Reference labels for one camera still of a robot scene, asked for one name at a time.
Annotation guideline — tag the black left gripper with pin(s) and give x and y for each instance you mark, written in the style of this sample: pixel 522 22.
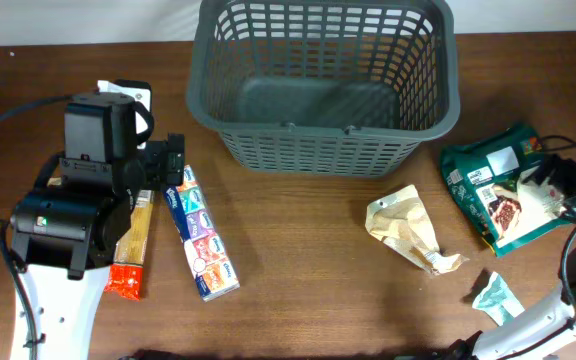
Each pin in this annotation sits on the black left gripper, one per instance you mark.
pixel 172 160

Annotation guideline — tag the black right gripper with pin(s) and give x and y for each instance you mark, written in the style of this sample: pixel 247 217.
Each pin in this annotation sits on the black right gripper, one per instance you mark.
pixel 555 173

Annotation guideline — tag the green Nescafe coffee bag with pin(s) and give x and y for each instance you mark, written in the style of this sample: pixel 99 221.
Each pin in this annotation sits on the green Nescafe coffee bag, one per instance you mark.
pixel 490 183

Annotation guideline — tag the beige paper pouch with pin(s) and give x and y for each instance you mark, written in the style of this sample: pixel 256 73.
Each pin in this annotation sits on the beige paper pouch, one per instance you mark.
pixel 401 222

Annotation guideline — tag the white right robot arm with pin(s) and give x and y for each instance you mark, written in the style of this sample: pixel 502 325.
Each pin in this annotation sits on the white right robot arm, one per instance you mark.
pixel 540 330

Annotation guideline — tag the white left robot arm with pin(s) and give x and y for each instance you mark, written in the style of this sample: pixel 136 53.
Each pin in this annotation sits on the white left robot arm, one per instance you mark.
pixel 65 229

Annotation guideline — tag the teal torn wrapper piece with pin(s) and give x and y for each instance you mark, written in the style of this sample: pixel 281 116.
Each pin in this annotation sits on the teal torn wrapper piece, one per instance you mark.
pixel 498 301

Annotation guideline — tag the Kleenex tissue multipack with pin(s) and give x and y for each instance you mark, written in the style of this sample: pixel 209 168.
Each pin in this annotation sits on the Kleenex tissue multipack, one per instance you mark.
pixel 206 255

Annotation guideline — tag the orange spaghetti packet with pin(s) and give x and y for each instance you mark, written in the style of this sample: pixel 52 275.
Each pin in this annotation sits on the orange spaghetti packet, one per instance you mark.
pixel 126 273

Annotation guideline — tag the grey plastic basket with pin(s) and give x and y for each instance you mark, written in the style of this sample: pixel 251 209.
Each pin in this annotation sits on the grey plastic basket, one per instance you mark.
pixel 346 88

